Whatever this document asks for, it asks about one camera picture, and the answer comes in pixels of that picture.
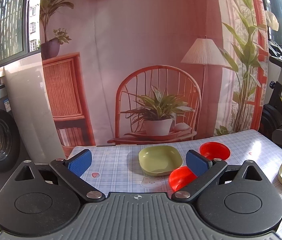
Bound red bowl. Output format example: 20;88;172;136
169;166;197;192
199;141;230;160

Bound blue plaid tablecloth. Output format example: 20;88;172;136
67;129;282;240

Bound green square plate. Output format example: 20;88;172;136
138;145;183;177

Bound black exercise bike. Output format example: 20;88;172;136
258;40;282;140

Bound printed room backdrop cloth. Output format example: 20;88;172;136
40;0;268;155

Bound window with dark frame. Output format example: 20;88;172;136
0;0;42;72

